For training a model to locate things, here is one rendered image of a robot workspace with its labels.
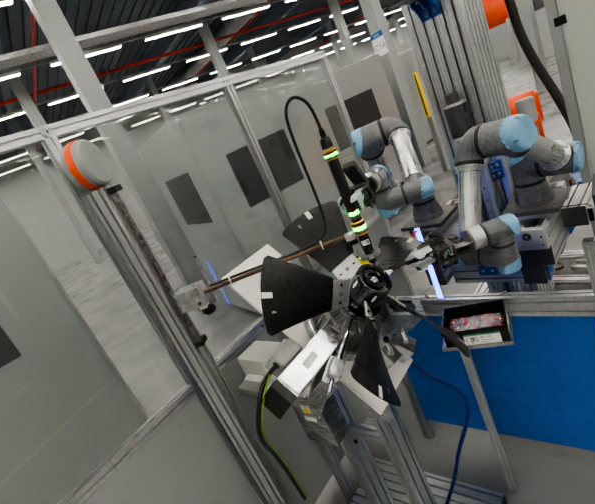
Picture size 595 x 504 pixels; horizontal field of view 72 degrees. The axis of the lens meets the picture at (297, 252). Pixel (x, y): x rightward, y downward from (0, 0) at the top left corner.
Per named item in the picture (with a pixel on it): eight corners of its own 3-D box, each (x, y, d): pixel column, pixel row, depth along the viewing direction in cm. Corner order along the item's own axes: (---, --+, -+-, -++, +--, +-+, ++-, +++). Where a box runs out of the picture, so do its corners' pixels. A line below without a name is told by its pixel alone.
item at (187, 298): (181, 316, 141) (169, 295, 139) (187, 307, 148) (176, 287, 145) (207, 306, 139) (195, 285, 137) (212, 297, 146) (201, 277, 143)
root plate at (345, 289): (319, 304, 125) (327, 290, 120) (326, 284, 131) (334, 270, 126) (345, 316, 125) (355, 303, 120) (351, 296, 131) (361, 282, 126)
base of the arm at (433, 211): (421, 212, 220) (416, 195, 218) (448, 208, 209) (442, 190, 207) (409, 224, 211) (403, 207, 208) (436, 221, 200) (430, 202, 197)
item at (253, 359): (241, 384, 172) (230, 363, 169) (265, 359, 183) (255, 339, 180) (268, 389, 161) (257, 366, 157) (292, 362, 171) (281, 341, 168)
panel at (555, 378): (427, 419, 211) (384, 313, 192) (427, 418, 211) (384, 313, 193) (629, 457, 155) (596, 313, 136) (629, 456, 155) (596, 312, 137)
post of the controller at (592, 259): (593, 295, 133) (581, 242, 127) (594, 290, 135) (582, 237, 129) (605, 295, 131) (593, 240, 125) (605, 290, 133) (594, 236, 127)
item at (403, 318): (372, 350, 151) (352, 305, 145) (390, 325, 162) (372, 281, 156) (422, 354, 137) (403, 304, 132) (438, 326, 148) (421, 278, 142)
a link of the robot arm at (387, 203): (409, 211, 149) (399, 184, 146) (379, 221, 152) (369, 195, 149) (407, 205, 156) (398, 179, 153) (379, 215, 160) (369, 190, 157)
